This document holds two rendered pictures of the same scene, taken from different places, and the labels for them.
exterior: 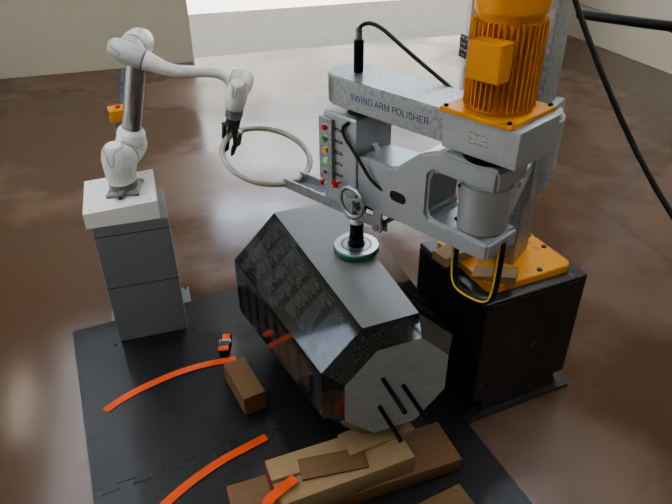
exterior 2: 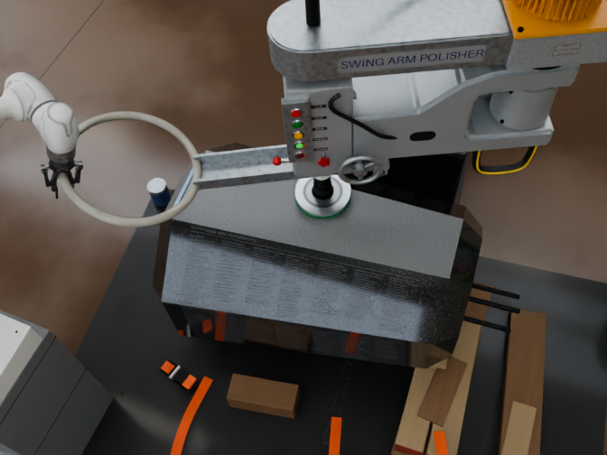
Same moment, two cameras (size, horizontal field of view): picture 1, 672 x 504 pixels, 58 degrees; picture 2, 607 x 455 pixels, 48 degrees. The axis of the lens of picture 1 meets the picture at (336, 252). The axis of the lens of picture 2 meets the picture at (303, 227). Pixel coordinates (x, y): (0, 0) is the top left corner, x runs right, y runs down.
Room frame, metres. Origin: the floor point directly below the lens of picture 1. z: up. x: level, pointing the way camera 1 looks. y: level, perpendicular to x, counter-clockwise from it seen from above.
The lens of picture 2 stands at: (1.51, 0.99, 3.02)
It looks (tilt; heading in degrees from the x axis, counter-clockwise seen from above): 58 degrees down; 315
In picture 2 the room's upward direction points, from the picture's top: 6 degrees counter-clockwise
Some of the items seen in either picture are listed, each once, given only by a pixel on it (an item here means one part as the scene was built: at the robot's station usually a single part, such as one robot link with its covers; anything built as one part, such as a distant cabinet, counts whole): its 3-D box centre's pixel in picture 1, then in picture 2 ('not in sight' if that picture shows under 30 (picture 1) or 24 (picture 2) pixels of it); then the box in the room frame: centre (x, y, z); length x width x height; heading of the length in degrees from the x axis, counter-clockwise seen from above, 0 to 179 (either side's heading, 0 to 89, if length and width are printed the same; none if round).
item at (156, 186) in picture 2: not in sight; (159, 191); (3.53, 0.02, 0.08); 0.10 x 0.10 x 0.13
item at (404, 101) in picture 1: (424, 111); (437, 32); (2.22, -0.34, 1.64); 0.96 x 0.25 x 0.17; 44
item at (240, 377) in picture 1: (244, 385); (264, 395); (2.36, 0.50, 0.07); 0.30 x 0.12 x 0.12; 28
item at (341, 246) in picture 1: (356, 244); (322, 191); (2.47, -0.10, 0.89); 0.21 x 0.21 x 0.01
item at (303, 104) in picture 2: (327, 148); (297, 131); (2.45, 0.03, 1.40); 0.08 x 0.03 x 0.28; 44
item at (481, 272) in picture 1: (495, 272); not in sight; (2.36, -0.75, 0.80); 0.20 x 0.10 x 0.05; 68
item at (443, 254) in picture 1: (454, 252); not in sight; (2.53, -0.59, 0.81); 0.20 x 0.10 x 0.05; 122
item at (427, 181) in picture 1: (424, 190); (440, 108); (2.18, -0.36, 1.33); 0.74 x 0.23 x 0.49; 44
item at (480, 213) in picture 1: (484, 202); (524, 89); (2.00, -0.55, 1.37); 0.19 x 0.19 x 0.20
